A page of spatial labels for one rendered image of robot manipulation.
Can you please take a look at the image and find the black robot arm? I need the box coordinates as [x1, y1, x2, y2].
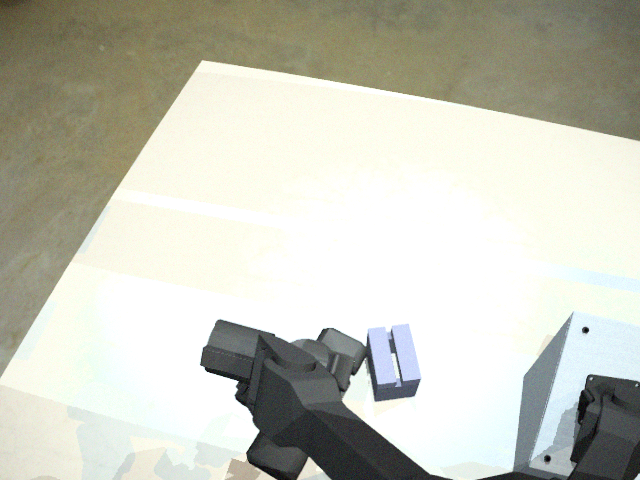
[200, 319, 640, 480]

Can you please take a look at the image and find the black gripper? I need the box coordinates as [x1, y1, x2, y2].
[246, 328, 368, 480]

